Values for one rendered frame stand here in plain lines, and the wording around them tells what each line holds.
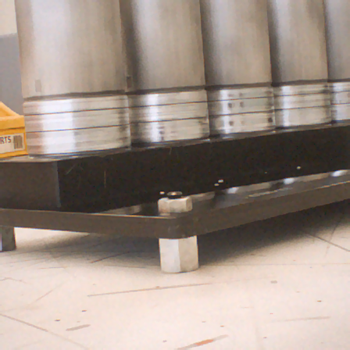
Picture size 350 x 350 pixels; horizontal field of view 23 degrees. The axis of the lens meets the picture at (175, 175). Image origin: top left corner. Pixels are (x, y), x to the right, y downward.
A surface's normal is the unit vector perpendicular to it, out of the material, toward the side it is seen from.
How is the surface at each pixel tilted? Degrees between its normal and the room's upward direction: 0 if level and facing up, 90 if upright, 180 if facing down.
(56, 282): 0
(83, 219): 90
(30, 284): 0
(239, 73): 90
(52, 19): 90
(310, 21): 90
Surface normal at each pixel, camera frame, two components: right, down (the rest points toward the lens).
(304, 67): 0.32, 0.05
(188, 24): 0.75, 0.00
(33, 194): -0.69, 0.11
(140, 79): -0.37, 0.11
